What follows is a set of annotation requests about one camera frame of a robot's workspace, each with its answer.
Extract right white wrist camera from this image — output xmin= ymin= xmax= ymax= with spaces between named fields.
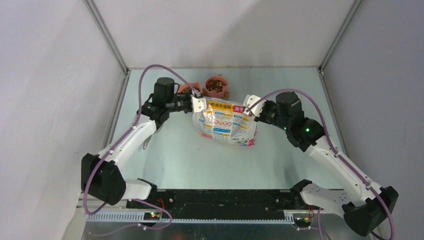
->
xmin=242 ymin=95 xmax=266 ymax=117

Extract pink bowl with kibble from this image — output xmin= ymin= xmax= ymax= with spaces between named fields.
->
xmin=177 ymin=82 xmax=203 ymax=97

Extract cat food bag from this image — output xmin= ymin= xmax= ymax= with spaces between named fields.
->
xmin=192 ymin=97 xmax=257 ymax=147

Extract metal food scoop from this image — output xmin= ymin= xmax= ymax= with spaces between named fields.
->
xmin=142 ymin=125 xmax=163 ymax=150

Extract empty pink bowl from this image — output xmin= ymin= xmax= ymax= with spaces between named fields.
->
xmin=203 ymin=75 xmax=230 ymax=100

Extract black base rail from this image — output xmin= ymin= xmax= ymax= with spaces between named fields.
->
xmin=146 ymin=189 xmax=310 ymax=221

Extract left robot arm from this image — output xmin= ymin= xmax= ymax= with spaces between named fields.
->
xmin=81 ymin=77 xmax=193 ymax=208

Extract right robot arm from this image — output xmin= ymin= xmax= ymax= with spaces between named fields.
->
xmin=244 ymin=89 xmax=399 ymax=239

